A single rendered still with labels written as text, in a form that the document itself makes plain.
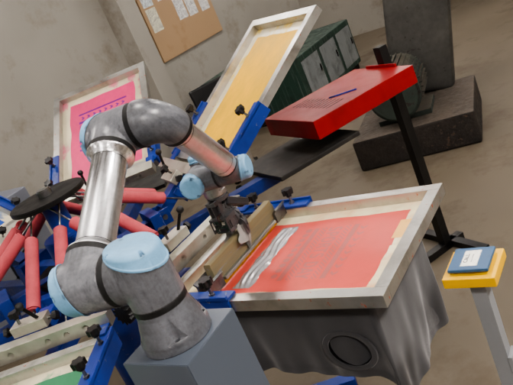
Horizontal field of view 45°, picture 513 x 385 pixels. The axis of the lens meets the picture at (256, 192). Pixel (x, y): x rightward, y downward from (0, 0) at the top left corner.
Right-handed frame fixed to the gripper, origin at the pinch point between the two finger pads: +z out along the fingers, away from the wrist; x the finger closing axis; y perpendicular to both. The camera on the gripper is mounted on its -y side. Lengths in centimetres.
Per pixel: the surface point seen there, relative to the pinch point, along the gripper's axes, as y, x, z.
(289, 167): -75, -23, 7
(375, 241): -2.7, 45.5, 5.2
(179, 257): 9.1, -21.7, -2.6
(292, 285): 18.1, 26.4, 5.0
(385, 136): -282, -71, 79
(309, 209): -25.0, 12.5, 3.3
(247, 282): 16.3, 9.0, 4.4
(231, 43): -632, -418, 20
